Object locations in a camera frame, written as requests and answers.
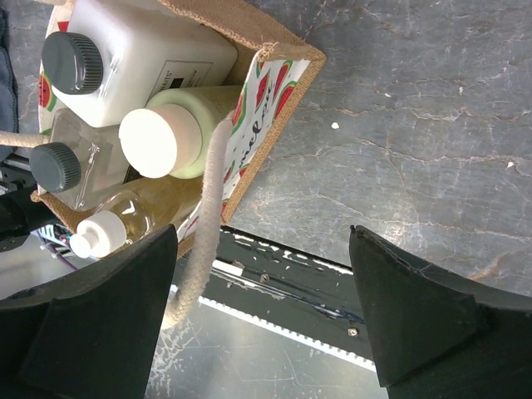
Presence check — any clear yellow bottle white cap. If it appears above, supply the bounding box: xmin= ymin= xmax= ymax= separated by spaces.
xmin=70 ymin=175 xmax=203 ymax=259

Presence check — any green bottle white cap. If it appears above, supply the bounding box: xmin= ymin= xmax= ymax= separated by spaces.
xmin=119 ymin=86 xmax=241 ymax=180

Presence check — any dark blue towel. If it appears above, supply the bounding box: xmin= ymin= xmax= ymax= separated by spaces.
xmin=0 ymin=7 xmax=20 ymax=138

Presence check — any white square bottle grey cap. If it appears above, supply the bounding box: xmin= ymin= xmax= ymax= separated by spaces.
xmin=42 ymin=1 xmax=238 ymax=128

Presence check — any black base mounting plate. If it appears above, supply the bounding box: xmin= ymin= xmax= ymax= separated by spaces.
xmin=201 ymin=226 xmax=373 ymax=361

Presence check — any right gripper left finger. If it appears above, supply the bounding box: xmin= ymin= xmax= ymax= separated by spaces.
xmin=1 ymin=225 xmax=178 ymax=398

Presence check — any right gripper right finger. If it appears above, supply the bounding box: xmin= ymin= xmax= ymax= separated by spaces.
xmin=349 ymin=225 xmax=531 ymax=398

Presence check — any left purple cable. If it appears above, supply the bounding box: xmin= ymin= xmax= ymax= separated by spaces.
xmin=37 ymin=230 xmax=80 ymax=273

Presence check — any burlap watermelon canvas bag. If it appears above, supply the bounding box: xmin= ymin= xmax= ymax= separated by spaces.
xmin=1 ymin=1 xmax=325 ymax=328

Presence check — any clear square bottle grey cap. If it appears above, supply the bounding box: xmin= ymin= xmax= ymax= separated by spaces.
xmin=29 ymin=108 xmax=129 ymax=211

